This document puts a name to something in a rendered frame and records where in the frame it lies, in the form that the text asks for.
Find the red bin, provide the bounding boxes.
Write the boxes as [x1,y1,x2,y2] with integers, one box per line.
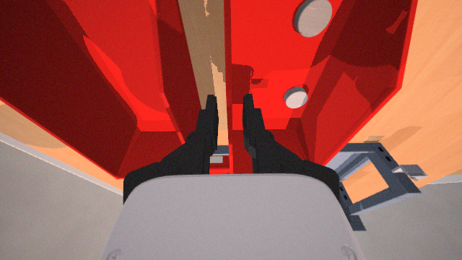
[209,155,230,174]
[224,0,418,174]
[0,0,201,179]

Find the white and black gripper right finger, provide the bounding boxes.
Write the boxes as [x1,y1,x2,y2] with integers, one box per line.
[242,94,340,203]

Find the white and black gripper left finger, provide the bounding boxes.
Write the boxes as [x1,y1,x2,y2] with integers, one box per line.
[123,95,219,204]

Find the grey metal shelf rack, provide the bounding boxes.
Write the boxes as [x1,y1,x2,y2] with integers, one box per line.
[326,143,428,232]

